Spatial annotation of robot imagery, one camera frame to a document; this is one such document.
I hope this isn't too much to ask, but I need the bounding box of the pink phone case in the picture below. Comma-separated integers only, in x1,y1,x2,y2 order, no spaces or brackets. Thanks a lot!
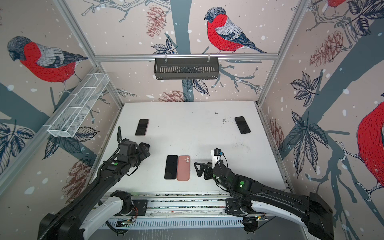
177,156,191,181

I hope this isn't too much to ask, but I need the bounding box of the black phone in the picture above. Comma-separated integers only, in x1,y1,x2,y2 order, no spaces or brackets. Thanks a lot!
164,155,178,180
235,116,251,135
135,119,149,136

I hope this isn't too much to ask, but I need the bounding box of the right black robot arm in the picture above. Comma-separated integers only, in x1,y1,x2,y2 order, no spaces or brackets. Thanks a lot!
194,161,335,240

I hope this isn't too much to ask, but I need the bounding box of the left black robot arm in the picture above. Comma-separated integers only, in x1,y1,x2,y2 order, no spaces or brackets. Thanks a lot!
38,139,151,240

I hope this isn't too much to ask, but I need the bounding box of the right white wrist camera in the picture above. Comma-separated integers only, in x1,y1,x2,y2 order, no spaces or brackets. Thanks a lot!
211,148,224,168

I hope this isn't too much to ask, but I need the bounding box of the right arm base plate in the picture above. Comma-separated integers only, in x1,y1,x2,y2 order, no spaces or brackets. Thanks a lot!
225,198,265,217

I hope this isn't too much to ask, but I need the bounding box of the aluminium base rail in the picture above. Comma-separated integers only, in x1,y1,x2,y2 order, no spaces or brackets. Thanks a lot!
61,191,310,218

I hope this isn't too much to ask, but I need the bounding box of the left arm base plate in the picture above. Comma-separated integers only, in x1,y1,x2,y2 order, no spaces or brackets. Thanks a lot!
114,200,148,217

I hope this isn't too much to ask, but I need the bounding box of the white mesh wall tray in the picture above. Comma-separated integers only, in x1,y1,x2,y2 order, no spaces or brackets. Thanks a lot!
48,73,110,138

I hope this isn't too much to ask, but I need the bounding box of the black hanging wire basket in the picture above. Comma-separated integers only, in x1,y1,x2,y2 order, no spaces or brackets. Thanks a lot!
154,58,219,80

